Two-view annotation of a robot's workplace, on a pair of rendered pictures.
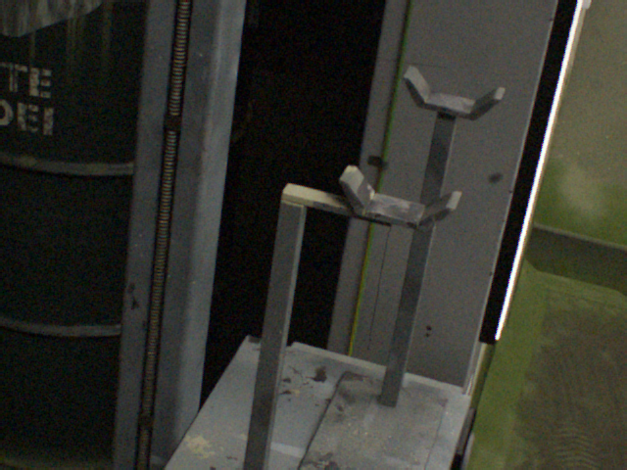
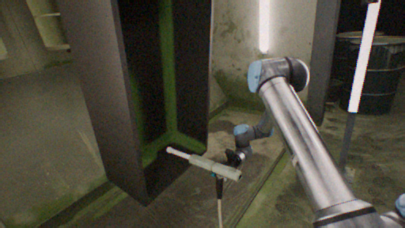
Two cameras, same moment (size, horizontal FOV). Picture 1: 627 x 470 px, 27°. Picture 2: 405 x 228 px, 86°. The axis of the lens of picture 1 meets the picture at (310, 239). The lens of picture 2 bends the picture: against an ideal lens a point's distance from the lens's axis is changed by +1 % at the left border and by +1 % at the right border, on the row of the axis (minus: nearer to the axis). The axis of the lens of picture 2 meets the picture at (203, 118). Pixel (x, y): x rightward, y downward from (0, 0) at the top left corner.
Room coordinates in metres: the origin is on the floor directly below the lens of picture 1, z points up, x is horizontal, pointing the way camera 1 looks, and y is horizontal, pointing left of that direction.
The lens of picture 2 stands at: (0.93, -0.21, 1.37)
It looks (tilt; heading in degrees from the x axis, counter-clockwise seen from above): 25 degrees down; 299
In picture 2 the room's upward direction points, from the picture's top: 7 degrees counter-clockwise
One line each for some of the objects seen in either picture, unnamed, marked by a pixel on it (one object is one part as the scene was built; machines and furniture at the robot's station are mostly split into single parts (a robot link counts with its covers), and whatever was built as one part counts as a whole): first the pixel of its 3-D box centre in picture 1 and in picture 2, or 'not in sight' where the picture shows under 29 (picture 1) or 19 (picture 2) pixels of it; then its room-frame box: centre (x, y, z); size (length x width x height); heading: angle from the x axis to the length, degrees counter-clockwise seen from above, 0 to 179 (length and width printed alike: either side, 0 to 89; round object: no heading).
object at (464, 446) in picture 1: (458, 456); not in sight; (1.29, -0.22, 0.51); 0.10 x 0.02 x 0.09; 168
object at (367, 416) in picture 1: (365, 307); not in sight; (0.89, -0.05, 0.95); 0.26 x 0.15 x 0.32; 168
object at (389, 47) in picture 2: not in sight; (370, 76); (0.27, -3.52, 0.44); 0.59 x 0.58 x 0.89; 93
